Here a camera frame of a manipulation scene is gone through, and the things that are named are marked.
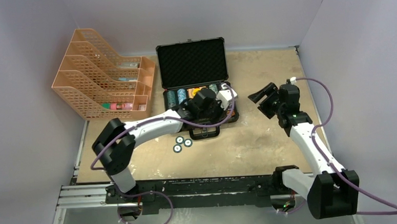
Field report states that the green box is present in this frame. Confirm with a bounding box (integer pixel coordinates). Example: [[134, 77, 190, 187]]
[[101, 103, 111, 110]]

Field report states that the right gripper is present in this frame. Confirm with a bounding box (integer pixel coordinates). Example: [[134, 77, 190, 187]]
[[247, 83, 285, 121]]

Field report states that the orange card deck in case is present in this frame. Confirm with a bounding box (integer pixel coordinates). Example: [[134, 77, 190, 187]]
[[187, 87, 202, 98]]

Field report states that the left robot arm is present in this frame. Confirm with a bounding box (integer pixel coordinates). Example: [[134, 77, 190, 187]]
[[91, 84, 238, 202]]

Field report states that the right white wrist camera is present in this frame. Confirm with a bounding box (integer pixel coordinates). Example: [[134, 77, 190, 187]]
[[286, 77, 297, 86]]

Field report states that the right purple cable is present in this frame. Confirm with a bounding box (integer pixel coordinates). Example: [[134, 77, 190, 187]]
[[290, 73, 397, 220]]

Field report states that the black poker chip case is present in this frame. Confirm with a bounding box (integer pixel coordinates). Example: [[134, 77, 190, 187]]
[[156, 37, 239, 140]]

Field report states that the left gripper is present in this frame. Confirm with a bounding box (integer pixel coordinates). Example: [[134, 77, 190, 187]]
[[197, 96, 231, 128]]

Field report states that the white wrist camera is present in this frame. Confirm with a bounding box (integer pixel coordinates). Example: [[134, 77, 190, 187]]
[[286, 77, 297, 86], [216, 83, 238, 110]]

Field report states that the grey box with barcode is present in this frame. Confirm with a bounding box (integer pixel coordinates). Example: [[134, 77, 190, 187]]
[[116, 62, 140, 69]]

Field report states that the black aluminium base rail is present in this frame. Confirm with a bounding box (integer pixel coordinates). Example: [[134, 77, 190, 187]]
[[57, 174, 295, 215]]

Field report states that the orange plastic file organizer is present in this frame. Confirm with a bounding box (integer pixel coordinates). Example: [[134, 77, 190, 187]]
[[51, 28, 156, 120]]

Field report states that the pink cylindrical bottle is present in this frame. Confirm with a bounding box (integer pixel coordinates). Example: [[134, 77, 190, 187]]
[[109, 102, 133, 110]]

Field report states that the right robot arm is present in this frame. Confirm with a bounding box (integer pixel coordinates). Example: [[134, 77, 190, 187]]
[[248, 82, 360, 219]]

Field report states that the green fifty chip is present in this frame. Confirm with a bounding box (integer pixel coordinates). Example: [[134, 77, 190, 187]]
[[173, 144, 182, 153], [183, 138, 193, 148], [175, 136, 184, 145]]

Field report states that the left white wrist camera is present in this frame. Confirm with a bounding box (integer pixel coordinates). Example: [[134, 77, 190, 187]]
[[216, 83, 238, 110]]

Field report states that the light blue item in organizer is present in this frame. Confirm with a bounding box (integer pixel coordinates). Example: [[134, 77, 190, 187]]
[[117, 77, 137, 82]]

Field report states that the purple loop base cable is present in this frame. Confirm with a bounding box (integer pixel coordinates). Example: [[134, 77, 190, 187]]
[[116, 189, 176, 224]]

